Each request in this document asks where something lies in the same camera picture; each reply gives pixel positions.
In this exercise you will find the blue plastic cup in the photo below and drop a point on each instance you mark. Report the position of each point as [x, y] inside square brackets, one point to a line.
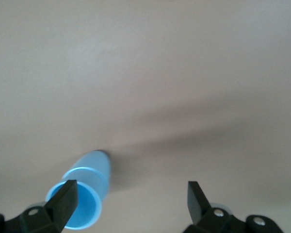
[87, 201]
[97, 160]

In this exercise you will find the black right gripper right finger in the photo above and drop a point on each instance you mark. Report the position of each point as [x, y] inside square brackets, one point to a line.
[196, 208]

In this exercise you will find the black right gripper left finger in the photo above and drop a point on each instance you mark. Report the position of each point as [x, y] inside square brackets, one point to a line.
[60, 206]

